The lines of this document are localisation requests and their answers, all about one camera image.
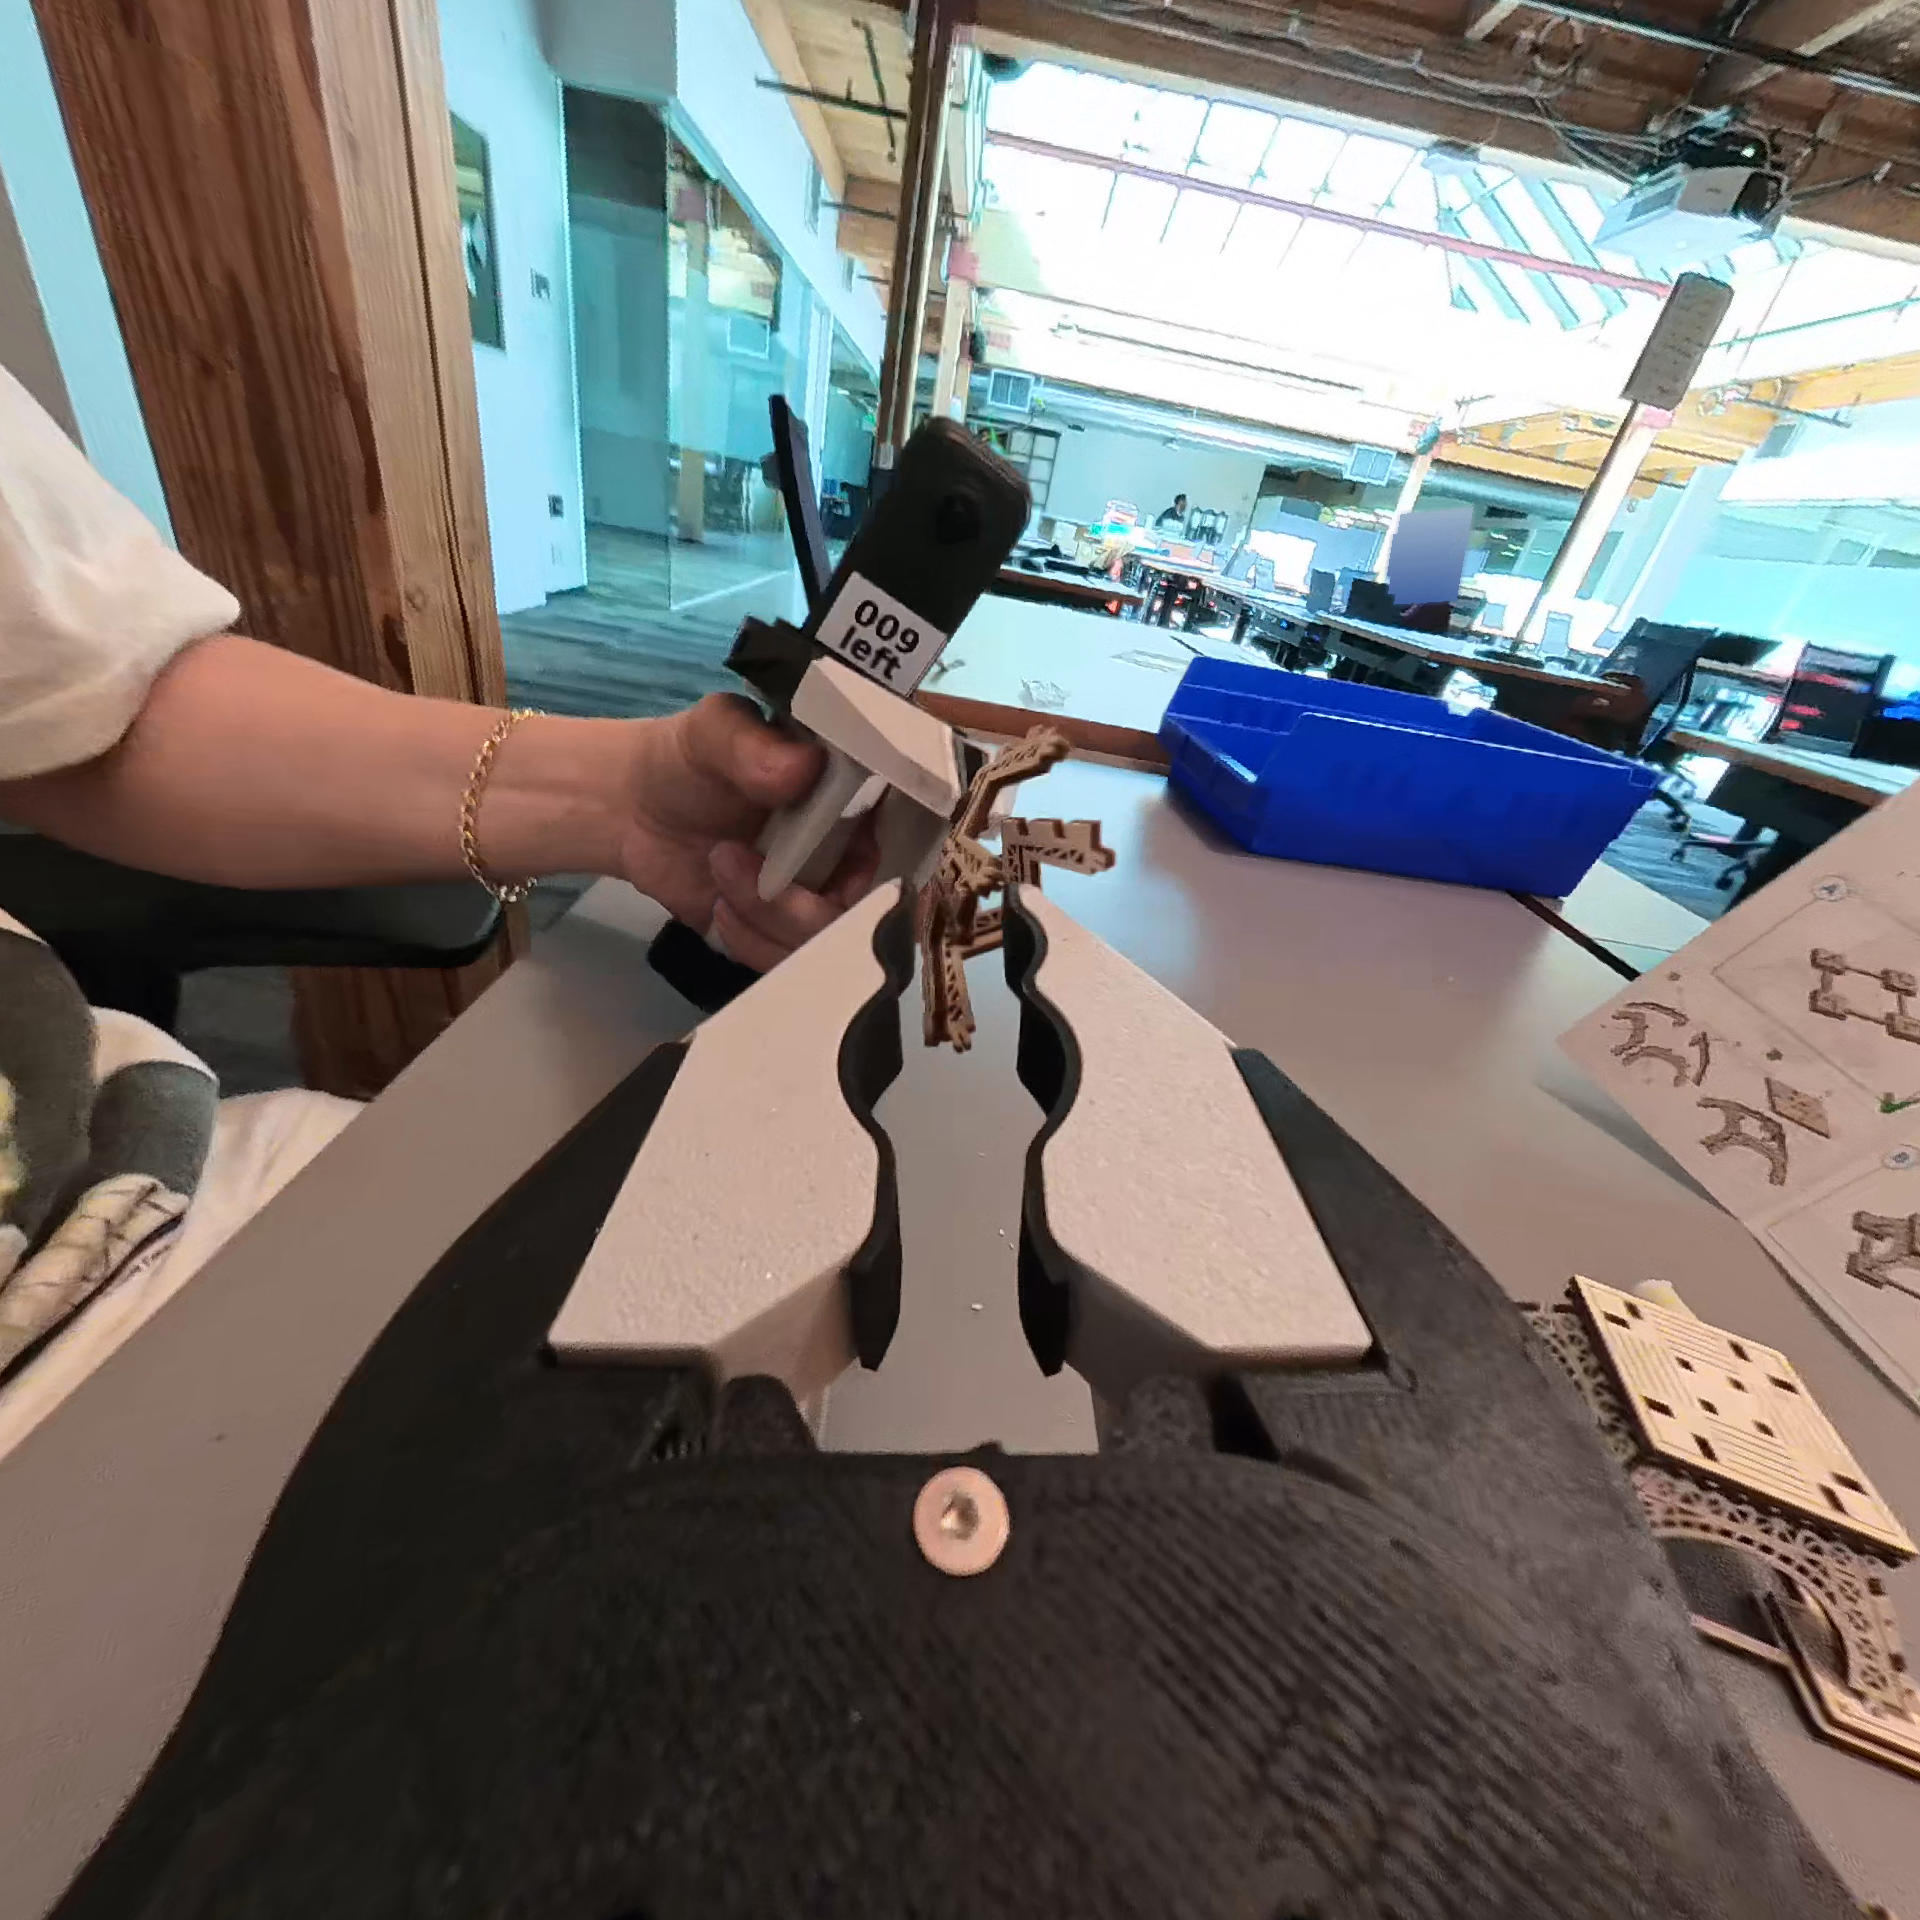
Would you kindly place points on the dark wall picture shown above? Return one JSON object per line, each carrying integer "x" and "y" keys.
{"x": 476, "y": 233}

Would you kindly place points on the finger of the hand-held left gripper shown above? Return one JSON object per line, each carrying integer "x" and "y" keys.
{"x": 886, "y": 734}
{"x": 804, "y": 848}

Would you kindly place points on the person's printed white shirt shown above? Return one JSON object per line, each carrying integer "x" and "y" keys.
{"x": 76, "y": 600}

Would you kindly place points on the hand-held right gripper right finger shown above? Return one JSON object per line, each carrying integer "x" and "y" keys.
{"x": 1202, "y": 1200}

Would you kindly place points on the small wooden arch assembly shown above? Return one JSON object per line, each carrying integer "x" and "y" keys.
{"x": 945, "y": 961}

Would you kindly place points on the office desk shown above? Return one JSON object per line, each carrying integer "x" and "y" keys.
{"x": 1801, "y": 764}

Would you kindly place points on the black chair armrest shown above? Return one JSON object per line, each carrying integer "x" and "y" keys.
{"x": 301, "y": 931}

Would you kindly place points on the paper instruction sheet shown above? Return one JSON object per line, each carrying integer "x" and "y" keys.
{"x": 1801, "y": 1109}

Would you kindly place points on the person's left hand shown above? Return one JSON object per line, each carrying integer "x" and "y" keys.
{"x": 692, "y": 809}

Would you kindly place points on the blue plastic bin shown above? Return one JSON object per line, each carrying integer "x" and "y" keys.
{"x": 1395, "y": 809}

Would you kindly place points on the grey desk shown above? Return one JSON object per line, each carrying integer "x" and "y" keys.
{"x": 1349, "y": 1020}

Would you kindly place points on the wooden post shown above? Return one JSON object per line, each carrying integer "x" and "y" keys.
{"x": 254, "y": 300}

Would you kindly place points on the wooden tower base model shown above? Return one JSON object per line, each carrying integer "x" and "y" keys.
{"x": 1724, "y": 1395}

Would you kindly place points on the neighbouring grey table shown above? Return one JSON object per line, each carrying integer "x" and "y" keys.
{"x": 1079, "y": 661}

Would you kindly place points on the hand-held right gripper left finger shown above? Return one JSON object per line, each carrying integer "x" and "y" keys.
{"x": 734, "y": 1200}

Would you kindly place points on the tall black chair back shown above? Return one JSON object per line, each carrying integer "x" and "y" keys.
{"x": 798, "y": 493}

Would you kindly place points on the ceiling projector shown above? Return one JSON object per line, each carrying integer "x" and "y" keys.
{"x": 1689, "y": 194}

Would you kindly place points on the pale wax stick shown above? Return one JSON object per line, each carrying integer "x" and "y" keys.
{"x": 1665, "y": 1293}

